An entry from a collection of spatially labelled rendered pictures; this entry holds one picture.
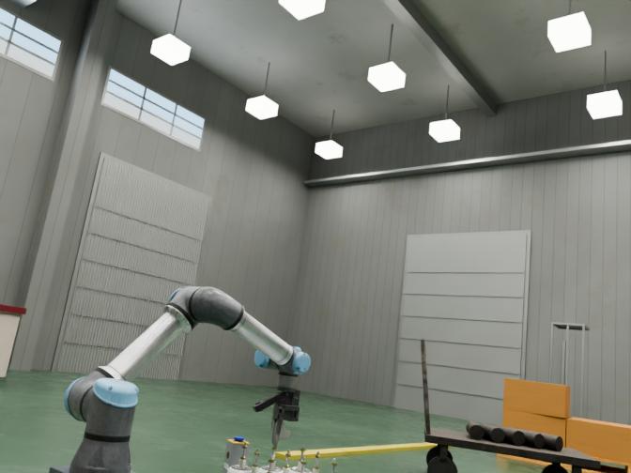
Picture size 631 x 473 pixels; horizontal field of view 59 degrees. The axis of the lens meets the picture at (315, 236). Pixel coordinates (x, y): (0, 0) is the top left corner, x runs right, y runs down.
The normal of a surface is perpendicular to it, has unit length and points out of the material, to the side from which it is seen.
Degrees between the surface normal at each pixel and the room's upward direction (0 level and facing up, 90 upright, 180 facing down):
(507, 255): 90
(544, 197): 90
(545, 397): 90
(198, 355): 90
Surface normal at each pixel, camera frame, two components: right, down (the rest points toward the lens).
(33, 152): 0.79, -0.04
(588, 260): -0.60, -0.26
